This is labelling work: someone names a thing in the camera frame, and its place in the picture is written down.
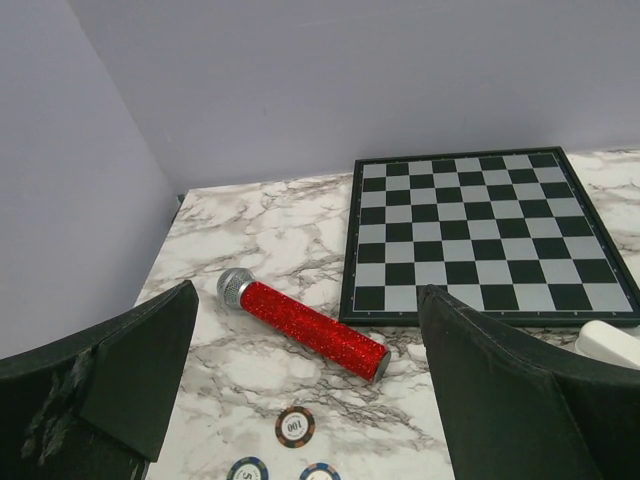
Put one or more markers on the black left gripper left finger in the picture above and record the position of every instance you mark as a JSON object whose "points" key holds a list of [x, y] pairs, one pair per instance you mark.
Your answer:
{"points": [[97, 404]]}

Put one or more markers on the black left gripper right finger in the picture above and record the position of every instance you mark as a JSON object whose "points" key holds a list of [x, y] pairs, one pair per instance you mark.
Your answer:
{"points": [[515, 407]]}

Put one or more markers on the white stapler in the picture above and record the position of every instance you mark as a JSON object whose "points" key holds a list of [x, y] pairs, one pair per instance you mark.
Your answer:
{"points": [[605, 343]]}

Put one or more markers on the blue poker chip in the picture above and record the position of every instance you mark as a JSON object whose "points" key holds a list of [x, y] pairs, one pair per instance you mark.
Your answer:
{"points": [[319, 471], [248, 468]]}

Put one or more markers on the red glitter toy microphone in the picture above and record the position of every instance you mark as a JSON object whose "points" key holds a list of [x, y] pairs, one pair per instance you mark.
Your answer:
{"points": [[368, 359]]}

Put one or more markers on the black white chessboard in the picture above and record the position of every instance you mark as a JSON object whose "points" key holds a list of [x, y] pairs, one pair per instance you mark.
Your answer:
{"points": [[512, 234]]}

